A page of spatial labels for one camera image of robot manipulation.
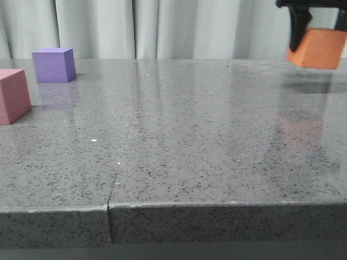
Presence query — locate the pink foam cube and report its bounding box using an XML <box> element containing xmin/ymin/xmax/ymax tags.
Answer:
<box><xmin>1</xmin><ymin>69</ymin><xmax>31</xmax><ymax>125</ymax></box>

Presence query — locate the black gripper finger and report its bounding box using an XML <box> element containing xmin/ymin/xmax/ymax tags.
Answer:
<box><xmin>275</xmin><ymin>0</ymin><xmax>312</xmax><ymax>52</ymax></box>
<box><xmin>334</xmin><ymin>6</ymin><xmax>347</xmax><ymax>31</ymax></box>

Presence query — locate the purple foam cube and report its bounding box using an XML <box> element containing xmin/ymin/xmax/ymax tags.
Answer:
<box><xmin>32</xmin><ymin>48</ymin><xmax>76</xmax><ymax>83</ymax></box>

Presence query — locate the orange foam cube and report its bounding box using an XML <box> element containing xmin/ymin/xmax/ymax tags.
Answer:
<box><xmin>286</xmin><ymin>28</ymin><xmax>346</xmax><ymax>69</ymax></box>

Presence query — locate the grey-green curtain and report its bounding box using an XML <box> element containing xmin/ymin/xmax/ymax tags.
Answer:
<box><xmin>0</xmin><ymin>0</ymin><xmax>347</xmax><ymax>60</ymax></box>

